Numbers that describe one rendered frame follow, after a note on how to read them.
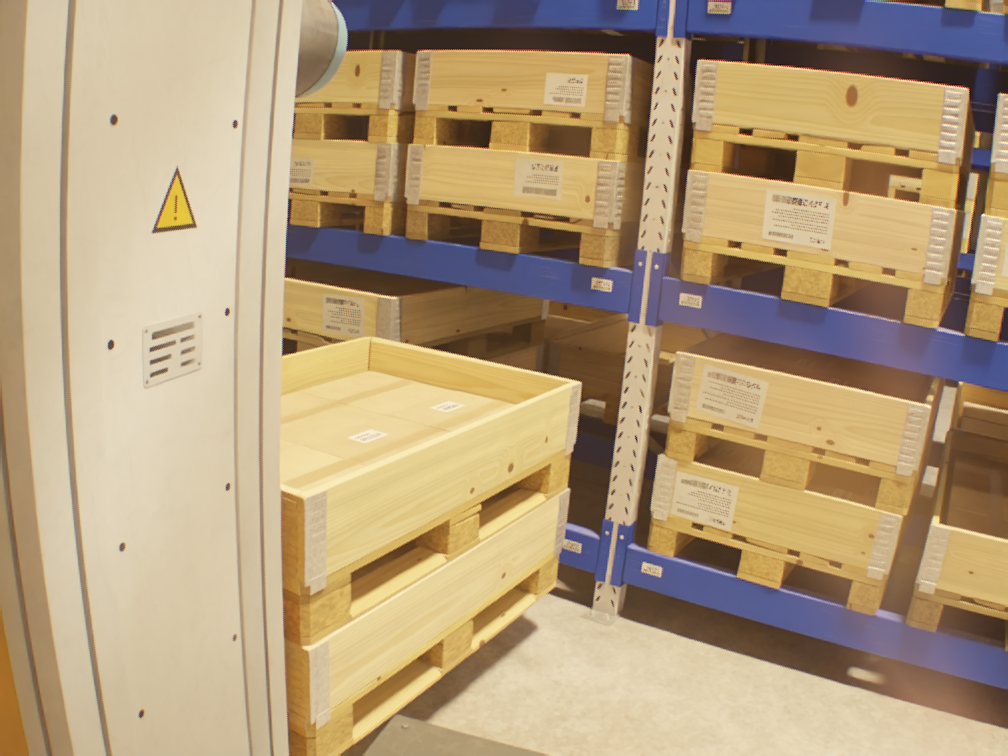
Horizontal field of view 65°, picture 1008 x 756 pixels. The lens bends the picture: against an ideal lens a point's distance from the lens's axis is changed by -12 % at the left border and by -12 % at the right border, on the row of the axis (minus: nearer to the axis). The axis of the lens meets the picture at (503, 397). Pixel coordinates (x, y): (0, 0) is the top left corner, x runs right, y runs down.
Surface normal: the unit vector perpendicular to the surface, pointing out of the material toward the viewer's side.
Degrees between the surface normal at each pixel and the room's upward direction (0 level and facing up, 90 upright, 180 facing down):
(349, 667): 90
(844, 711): 0
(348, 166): 90
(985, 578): 90
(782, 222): 90
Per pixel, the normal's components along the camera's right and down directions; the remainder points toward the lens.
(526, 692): 0.08, -0.96
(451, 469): 0.86, 0.21
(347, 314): -0.52, 0.19
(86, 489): 0.95, 0.16
